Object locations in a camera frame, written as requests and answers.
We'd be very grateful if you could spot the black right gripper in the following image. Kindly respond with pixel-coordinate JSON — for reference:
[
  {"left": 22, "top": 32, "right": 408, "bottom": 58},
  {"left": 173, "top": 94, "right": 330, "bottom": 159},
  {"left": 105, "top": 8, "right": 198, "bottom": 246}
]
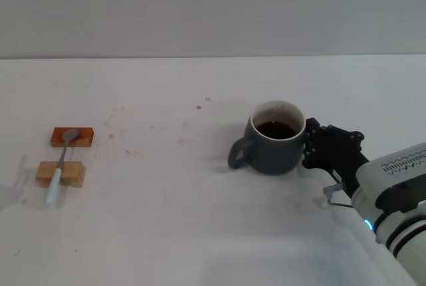
[{"left": 302, "top": 117, "right": 371, "bottom": 198}]

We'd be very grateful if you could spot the dark grey ceramic mug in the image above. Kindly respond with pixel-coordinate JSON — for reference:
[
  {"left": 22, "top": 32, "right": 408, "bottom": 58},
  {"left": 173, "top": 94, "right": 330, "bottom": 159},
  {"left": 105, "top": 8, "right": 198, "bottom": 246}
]
[{"left": 227, "top": 100, "right": 308, "bottom": 176}]

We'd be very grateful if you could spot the reddish brown wooden block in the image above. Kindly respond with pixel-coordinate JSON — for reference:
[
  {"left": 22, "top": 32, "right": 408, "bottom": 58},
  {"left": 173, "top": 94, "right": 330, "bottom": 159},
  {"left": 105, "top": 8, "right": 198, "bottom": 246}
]
[{"left": 51, "top": 127, "right": 95, "bottom": 148}]

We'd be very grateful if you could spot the light tan wooden block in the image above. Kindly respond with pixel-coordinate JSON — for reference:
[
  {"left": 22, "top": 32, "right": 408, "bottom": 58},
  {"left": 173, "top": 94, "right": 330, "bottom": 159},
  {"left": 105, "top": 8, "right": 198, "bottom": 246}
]
[{"left": 35, "top": 160, "right": 87, "bottom": 188}]

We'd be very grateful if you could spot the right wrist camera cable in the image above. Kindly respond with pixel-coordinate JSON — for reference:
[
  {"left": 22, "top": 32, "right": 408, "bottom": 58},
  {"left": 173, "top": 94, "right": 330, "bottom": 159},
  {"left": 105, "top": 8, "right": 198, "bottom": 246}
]
[{"left": 323, "top": 182, "right": 354, "bottom": 208}]

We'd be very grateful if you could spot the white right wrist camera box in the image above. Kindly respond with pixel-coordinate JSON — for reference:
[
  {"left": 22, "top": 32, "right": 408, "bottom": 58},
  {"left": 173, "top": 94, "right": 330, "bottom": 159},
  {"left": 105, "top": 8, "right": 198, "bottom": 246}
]
[{"left": 352, "top": 142, "right": 426, "bottom": 215}]

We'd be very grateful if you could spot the light blue handled spoon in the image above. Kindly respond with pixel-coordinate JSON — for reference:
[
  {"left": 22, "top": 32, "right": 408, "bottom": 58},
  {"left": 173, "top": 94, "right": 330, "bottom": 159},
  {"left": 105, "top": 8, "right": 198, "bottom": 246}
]
[{"left": 45, "top": 129, "right": 81, "bottom": 205}]

